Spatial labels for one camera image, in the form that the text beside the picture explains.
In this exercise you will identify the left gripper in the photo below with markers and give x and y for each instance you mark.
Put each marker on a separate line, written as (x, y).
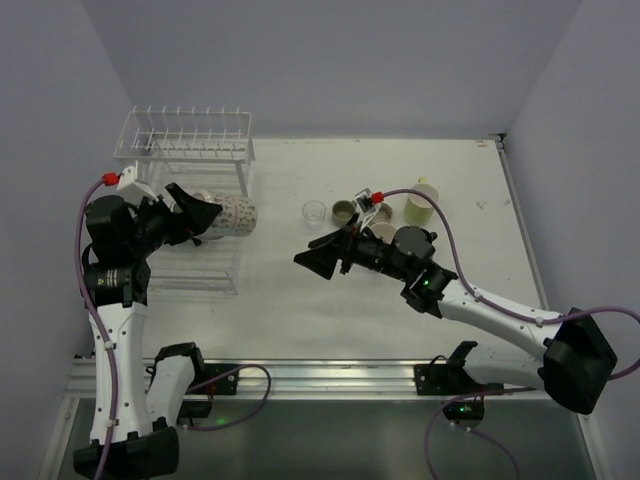
(175, 220)

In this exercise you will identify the olive green mug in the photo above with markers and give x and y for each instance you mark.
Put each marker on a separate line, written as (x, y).
(342, 211)

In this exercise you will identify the clear drinking glass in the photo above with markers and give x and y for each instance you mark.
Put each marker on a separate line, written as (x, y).
(314, 213)

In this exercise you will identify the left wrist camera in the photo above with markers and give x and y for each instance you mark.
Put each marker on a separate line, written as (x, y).
(131, 188)

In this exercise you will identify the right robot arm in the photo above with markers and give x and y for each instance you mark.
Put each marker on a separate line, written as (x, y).
(567, 356)

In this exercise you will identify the light blue mug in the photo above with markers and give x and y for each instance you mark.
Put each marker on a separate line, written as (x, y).
(383, 231)

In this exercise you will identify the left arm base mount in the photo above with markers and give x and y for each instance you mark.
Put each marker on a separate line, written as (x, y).
(215, 381)

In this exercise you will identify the white wire dish rack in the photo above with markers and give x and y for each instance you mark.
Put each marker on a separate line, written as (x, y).
(199, 150)

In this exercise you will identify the aluminium mounting rail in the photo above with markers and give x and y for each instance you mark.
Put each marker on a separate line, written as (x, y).
(333, 380)

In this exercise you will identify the navy patterned cup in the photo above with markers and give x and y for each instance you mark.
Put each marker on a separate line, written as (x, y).
(431, 236)

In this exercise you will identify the yellow green mug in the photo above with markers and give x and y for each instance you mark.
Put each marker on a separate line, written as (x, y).
(418, 211)

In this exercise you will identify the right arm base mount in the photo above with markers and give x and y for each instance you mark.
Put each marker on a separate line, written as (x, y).
(445, 376)

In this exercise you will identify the white patterned orange-inside mug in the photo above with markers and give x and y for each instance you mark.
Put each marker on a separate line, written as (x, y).
(238, 217)

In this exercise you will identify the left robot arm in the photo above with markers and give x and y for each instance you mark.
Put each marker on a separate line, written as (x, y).
(134, 433)

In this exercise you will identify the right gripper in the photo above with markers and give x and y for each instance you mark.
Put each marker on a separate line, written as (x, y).
(348, 250)

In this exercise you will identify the speckled beige bowl cup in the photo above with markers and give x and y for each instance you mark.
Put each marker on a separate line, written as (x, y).
(384, 214)

